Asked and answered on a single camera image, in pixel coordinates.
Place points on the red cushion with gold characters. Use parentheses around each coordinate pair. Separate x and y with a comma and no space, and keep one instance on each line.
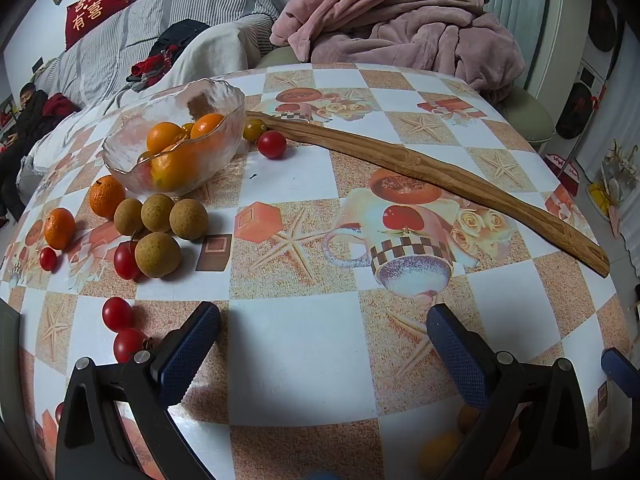
(100,7)

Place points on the dark red cloth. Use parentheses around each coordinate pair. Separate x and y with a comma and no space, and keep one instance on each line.
(60,105)

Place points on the small red cherry tomato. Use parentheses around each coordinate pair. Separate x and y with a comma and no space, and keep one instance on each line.
(48,258)

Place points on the black jacket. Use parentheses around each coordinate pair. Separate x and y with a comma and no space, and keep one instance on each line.
(182,35)

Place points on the red cherry tomato with stem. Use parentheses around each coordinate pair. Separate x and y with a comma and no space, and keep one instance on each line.
(126,260)

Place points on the checkered printed tablecloth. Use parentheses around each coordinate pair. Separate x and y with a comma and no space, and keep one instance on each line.
(310,360)

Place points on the pink fleece blanket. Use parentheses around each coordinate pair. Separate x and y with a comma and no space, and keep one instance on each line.
(400,10)

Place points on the clear glass bowl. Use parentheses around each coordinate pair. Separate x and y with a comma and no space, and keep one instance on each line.
(130,135)

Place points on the yellow floor item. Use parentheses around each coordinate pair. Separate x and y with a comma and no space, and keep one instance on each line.
(600,200)

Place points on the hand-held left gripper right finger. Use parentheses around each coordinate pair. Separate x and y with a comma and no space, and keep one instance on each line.
(457,355)

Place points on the long carved wooden stick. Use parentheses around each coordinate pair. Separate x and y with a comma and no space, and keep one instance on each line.
(425,170)

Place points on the small mandarin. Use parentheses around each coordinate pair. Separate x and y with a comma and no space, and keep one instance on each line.
(106,196)
(60,228)
(467,417)

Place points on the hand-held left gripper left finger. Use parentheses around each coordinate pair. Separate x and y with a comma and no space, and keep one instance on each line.
(192,345)

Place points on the large orange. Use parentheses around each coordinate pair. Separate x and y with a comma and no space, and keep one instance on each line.
(172,170)
(207,127)
(165,136)

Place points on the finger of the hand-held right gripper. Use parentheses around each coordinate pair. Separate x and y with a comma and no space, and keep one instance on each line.
(617,366)

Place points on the yellow-green cherry tomato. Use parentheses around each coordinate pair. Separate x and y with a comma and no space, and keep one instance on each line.
(254,129)

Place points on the red and grey clothing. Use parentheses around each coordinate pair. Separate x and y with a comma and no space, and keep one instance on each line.
(152,67)

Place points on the yellow cherry tomato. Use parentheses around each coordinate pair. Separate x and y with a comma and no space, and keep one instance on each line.
(188,127)

